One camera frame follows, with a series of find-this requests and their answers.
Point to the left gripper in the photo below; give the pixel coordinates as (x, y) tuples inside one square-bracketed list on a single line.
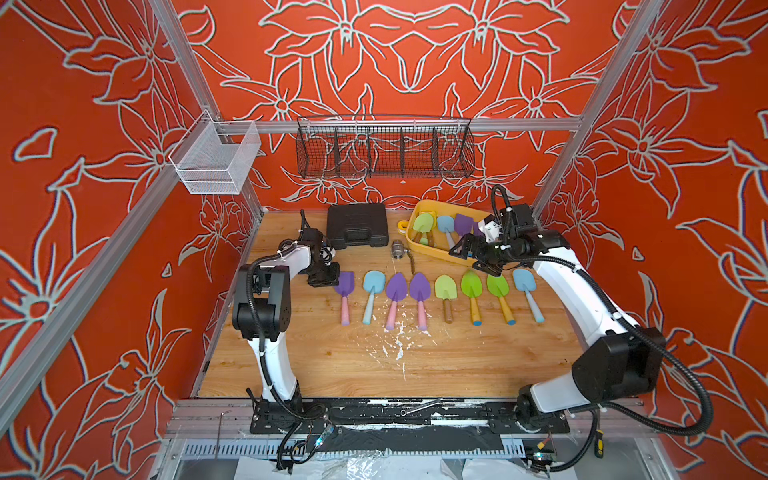
[(330, 279)]

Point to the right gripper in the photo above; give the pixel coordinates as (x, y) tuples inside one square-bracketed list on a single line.
[(482, 254)]

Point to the purple square shovel pink handle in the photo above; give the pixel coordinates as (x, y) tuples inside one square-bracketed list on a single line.
[(344, 288)]

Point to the green shovel yellow handle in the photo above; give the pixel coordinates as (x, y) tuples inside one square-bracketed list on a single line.
[(499, 288), (471, 287)]

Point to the light green shovel wooden handle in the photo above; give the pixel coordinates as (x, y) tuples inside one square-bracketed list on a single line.
[(446, 291)]

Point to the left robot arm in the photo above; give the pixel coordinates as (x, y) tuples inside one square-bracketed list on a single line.
[(263, 307)]

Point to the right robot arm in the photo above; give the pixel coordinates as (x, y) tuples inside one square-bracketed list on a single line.
[(621, 359)]

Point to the blue shovel in box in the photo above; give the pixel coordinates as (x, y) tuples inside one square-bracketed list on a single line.
[(445, 225)]

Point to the yellow plastic storage box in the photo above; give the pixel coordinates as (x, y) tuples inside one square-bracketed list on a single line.
[(440, 248)]

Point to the black plastic tool case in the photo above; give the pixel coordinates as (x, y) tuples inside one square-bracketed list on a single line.
[(357, 224)]

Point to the yellow black screwdriver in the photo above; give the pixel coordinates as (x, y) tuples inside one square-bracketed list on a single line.
[(599, 444)]

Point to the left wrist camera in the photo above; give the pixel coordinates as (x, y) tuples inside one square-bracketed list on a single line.
[(320, 250)]

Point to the green shovel brown wooden handle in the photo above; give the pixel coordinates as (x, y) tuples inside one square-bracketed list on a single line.
[(422, 227)]

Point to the black wire wall basket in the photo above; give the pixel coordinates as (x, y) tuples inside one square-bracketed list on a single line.
[(364, 146)]

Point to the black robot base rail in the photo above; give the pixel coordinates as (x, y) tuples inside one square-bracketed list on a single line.
[(497, 415)]

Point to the clear plastic wall bin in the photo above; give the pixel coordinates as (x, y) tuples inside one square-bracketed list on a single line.
[(215, 157)]

